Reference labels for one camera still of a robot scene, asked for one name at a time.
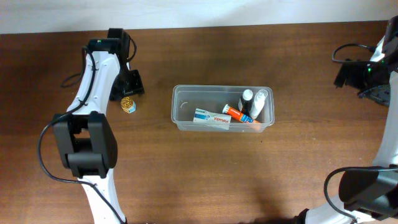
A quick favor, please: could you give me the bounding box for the small gold-lid balm jar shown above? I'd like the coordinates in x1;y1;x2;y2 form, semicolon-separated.
121;96;136;114

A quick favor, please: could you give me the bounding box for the white medicine box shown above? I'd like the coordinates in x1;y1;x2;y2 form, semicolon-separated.
193;108;231;130

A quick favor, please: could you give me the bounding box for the orange tablet tube white cap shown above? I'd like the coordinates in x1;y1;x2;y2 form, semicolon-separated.
223;104;259;124

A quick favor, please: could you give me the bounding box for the white spray bottle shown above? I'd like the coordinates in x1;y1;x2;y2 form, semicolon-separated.
249;89;268;119

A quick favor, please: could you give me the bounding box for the black bottle white cap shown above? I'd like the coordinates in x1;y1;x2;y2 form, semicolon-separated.
238;89;254;116

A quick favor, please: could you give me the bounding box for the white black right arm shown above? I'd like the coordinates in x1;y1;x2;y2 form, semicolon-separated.
291;17;397;224

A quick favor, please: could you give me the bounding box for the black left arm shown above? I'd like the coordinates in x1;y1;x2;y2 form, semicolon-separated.
46;28;145;223

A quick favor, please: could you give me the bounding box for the clear plastic container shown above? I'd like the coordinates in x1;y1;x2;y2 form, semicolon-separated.
171;85;275;133

